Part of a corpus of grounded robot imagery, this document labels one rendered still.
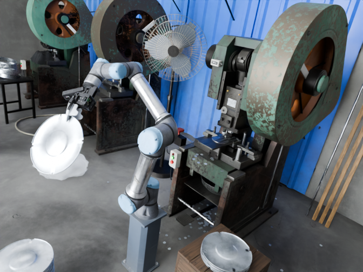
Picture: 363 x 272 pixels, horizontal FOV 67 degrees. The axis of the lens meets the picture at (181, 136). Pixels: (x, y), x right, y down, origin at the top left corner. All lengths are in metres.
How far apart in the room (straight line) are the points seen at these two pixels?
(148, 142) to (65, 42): 3.38
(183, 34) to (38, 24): 2.34
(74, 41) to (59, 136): 3.25
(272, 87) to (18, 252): 1.59
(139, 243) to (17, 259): 0.65
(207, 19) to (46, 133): 2.74
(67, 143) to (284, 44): 1.12
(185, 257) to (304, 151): 1.89
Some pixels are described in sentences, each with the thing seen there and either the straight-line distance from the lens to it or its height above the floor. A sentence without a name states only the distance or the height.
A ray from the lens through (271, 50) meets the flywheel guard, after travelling 1.49.
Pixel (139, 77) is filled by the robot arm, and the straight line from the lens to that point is 1.44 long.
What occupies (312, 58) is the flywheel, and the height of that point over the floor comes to 1.45.
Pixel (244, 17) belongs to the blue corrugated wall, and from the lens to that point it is 3.37.
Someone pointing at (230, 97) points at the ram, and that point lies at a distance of 1.99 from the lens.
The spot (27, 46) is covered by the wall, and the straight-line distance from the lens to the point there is 8.06.
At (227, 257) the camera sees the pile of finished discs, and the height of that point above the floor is 0.39.
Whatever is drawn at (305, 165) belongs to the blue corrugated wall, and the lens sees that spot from 3.17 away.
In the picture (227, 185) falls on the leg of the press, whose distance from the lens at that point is 1.88.
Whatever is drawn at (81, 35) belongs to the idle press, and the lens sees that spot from 4.58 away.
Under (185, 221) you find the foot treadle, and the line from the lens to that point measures 2.17.
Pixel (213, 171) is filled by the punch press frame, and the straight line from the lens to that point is 2.00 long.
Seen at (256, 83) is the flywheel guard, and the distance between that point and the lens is 1.49.
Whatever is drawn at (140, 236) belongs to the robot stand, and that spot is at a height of 0.34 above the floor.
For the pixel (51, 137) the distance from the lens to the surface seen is 1.42.
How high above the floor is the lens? 1.56
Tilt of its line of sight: 23 degrees down
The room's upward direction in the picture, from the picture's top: 9 degrees clockwise
